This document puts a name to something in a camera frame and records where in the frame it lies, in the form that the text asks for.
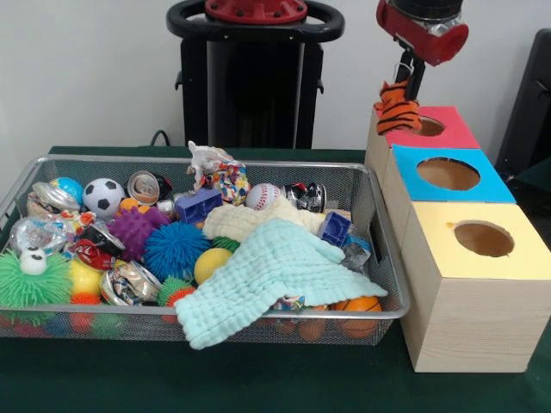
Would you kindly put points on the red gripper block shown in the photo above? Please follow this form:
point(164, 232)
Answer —
point(413, 34)

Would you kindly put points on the small orange tiger plush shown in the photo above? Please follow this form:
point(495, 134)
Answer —
point(398, 114)

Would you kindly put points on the purple plastic toy block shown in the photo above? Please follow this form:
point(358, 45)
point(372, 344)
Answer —
point(336, 228)

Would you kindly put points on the cream yellow cloth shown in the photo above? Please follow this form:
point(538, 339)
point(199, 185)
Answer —
point(232, 221)

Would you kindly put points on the mint green cloth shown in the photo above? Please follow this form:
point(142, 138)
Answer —
point(267, 275)

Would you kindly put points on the smooth yellow ball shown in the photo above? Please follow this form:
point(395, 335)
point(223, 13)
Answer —
point(211, 264)

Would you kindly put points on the plain blue spiky ball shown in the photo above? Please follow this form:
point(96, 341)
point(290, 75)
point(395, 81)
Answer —
point(176, 251)

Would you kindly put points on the shallow metal mesh bin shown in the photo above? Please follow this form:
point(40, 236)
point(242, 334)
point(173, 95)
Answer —
point(366, 193)

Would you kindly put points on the wooden box with three holes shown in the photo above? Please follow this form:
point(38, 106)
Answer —
point(473, 327)

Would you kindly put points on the black upright panel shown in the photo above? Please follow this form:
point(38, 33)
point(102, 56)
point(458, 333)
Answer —
point(529, 107)

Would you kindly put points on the crushed black drink can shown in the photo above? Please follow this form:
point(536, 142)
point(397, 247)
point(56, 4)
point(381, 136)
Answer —
point(307, 197)

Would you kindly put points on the dark green table cloth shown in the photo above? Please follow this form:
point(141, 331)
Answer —
point(534, 185)
point(215, 378)

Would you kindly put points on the white toy baseball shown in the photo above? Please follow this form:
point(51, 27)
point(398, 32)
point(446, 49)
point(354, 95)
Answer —
point(262, 196)

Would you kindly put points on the small toy soccer ball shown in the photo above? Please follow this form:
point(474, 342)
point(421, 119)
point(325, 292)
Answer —
point(103, 199)

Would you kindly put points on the crushed silver drink can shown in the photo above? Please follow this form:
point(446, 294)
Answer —
point(129, 284)

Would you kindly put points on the green spiky ball with eyes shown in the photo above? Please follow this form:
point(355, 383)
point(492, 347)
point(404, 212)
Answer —
point(39, 288)

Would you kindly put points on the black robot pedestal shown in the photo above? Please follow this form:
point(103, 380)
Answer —
point(249, 86)

